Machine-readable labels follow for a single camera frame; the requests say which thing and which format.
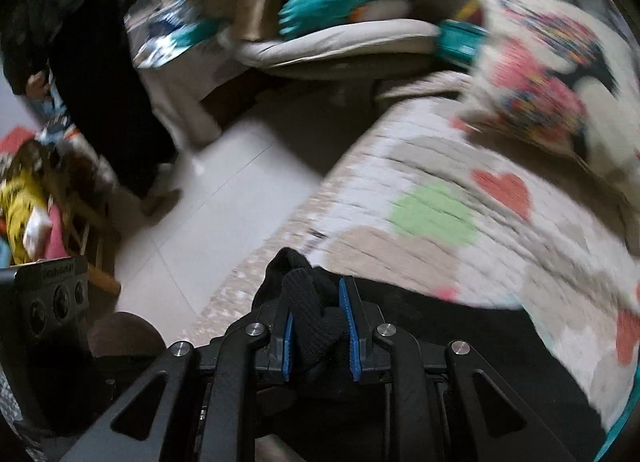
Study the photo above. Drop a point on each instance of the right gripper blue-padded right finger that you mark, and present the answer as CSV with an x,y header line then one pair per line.
x,y
367,360

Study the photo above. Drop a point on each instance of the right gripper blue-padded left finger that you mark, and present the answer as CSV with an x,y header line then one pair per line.
x,y
273,358

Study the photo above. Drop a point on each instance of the black pants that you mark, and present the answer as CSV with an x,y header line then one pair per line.
x,y
461,383

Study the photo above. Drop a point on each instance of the wooden rack with clutter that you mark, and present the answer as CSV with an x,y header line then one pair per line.
x,y
46,220

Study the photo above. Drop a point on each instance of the heart patterned quilt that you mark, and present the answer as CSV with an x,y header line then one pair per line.
x,y
422,203

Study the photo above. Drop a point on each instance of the person in black clothes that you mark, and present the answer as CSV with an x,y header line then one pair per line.
x,y
81,49

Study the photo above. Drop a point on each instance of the beige cushion mattress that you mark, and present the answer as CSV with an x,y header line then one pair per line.
x,y
378,38

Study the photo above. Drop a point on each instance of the teal box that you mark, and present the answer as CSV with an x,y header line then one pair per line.
x,y
459,42

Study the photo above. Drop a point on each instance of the floral lady print pillow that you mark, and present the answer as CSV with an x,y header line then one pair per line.
x,y
551,74

